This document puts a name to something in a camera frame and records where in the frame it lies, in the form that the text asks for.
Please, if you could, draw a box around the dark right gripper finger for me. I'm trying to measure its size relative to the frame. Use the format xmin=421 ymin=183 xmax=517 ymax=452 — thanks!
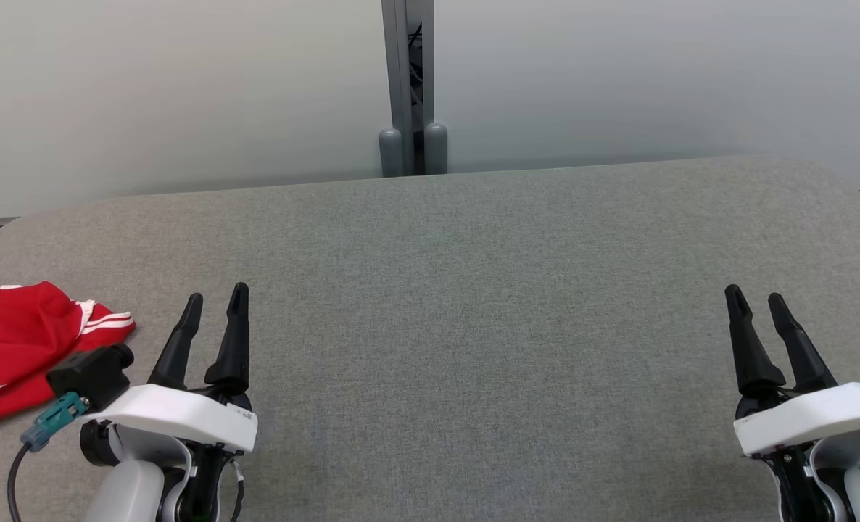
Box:
xmin=724 ymin=284 xmax=786 ymax=397
xmin=767 ymin=293 xmax=838 ymax=393

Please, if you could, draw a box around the grey cylindrical post cap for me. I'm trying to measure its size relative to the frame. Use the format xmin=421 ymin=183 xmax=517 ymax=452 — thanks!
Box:
xmin=379 ymin=128 xmax=404 ymax=178
xmin=423 ymin=122 xmax=449 ymax=175

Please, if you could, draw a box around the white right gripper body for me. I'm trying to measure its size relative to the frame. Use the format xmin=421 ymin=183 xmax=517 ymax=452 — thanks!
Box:
xmin=734 ymin=382 xmax=860 ymax=456

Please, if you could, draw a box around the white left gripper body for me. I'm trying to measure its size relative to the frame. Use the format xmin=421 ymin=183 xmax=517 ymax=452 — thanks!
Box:
xmin=82 ymin=384 xmax=258 ymax=454

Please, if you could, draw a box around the grey metal partition post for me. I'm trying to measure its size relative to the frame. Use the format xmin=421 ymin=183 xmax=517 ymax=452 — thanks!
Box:
xmin=381 ymin=0 xmax=435 ymax=177

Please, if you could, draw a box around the red shirt with white collar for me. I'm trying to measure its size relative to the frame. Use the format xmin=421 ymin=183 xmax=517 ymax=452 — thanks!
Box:
xmin=0 ymin=281 xmax=137 ymax=447

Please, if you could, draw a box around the teal left cable connector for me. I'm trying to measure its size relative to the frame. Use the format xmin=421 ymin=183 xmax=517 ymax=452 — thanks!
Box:
xmin=21 ymin=392 xmax=90 ymax=453

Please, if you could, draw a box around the grey fabric sofa seat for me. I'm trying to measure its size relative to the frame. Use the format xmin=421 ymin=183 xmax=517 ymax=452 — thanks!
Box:
xmin=0 ymin=154 xmax=860 ymax=522

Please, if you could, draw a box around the black cable inside post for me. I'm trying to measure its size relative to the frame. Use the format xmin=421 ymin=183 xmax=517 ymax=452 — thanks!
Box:
xmin=408 ymin=20 xmax=425 ymax=109

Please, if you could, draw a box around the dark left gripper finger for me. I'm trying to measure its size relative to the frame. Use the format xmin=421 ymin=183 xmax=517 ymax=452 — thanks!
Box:
xmin=147 ymin=293 xmax=204 ymax=390
xmin=204 ymin=283 xmax=250 ymax=396

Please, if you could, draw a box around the black left camera cable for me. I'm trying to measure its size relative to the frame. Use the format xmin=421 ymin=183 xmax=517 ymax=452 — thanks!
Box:
xmin=7 ymin=442 xmax=36 ymax=522

